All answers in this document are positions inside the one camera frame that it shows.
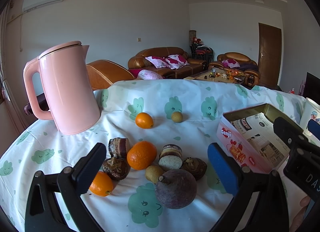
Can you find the small orange kumquat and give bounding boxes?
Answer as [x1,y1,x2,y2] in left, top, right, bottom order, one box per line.
[135,112,154,129]

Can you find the pink floral pillow right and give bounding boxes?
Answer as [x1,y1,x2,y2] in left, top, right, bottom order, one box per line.
[165,54,189,70]

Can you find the yellow-green fruit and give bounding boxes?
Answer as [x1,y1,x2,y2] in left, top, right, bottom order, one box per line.
[145,166,164,184]

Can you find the brown leather armchair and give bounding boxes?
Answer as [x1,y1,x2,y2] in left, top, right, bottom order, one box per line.
[86,59,135,91]
[208,52,260,88]

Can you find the pink pillow on armchair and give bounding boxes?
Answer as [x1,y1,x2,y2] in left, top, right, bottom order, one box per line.
[222,59,240,69]

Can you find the pink bundle on armchair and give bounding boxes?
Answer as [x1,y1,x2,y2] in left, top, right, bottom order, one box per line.
[137,70,163,80]

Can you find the wooden coffee table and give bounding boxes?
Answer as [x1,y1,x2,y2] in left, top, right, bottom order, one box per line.
[185,68,246,84]

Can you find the brown wooden door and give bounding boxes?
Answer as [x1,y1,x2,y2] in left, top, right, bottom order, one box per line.
[258,23,282,89]

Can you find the large orange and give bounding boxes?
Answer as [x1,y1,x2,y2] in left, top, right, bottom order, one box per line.
[127,141,157,170]

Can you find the stacked dark chairs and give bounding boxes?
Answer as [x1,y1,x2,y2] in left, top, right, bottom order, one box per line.
[190,43,214,63]

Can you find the pink electric kettle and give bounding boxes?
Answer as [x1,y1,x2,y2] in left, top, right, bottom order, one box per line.
[23,41,100,135]

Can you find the white cloud-print tablecloth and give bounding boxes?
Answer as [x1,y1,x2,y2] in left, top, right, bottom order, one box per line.
[1,80,305,231]

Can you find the black television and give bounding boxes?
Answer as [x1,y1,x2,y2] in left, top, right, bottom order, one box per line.
[303,72,320,104]

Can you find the person's right hand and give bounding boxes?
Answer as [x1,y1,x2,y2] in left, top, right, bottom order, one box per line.
[289,196,311,232]

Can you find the small yellow-green longan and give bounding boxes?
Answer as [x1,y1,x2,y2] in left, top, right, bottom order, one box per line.
[171,111,183,123]

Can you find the brown leather armchair near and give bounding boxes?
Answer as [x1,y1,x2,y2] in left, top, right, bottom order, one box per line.
[86,59,135,91]

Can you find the brown leather three-seat sofa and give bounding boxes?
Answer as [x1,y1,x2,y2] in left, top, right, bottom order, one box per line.
[128,47,208,79]

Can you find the pink Genji tin box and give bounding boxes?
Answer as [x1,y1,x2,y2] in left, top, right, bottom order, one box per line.
[216,103,302,174]

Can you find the cut sugarcane piece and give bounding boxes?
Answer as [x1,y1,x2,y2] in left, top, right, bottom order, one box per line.
[108,137,131,158]
[158,144,183,171]

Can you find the brown leather armchair far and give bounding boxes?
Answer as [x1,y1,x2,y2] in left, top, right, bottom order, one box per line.
[208,52,260,88]

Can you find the pink floral pillow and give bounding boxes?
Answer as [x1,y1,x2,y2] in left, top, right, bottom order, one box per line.
[145,56,170,69]
[165,54,189,70]

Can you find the pink floral pillow left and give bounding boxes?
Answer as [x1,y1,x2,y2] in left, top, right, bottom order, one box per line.
[145,56,170,69]

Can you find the small orange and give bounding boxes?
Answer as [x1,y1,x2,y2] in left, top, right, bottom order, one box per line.
[89,171,114,197]

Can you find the purple passion fruit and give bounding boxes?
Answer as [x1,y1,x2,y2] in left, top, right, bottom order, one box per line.
[155,169,197,209]

